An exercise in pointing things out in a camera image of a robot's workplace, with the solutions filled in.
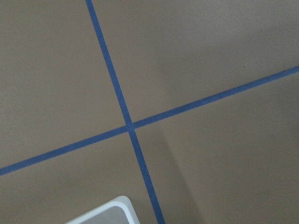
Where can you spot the translucent white plastic bin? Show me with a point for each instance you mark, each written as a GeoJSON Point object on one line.
{"type": "Point", "coordinates": [117, 211]}

